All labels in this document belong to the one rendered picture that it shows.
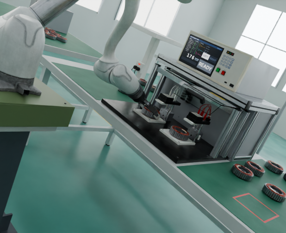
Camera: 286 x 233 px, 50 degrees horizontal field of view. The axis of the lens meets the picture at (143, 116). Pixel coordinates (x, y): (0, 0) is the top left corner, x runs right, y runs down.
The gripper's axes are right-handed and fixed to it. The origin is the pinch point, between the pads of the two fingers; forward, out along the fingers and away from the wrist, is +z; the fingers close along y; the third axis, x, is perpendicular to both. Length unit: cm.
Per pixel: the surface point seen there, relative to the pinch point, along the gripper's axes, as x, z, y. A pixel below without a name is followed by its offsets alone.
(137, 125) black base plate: -12.6, -15.6, 11.8
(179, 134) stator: -1.4, -3.6, 27.5
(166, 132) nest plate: -4.9, -4.2, 20.7
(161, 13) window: 270, 334, -448
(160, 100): 9.3, 0.1, -0.6
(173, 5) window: 310, 346, -448
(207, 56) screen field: 42.8, -9.1, 10.2
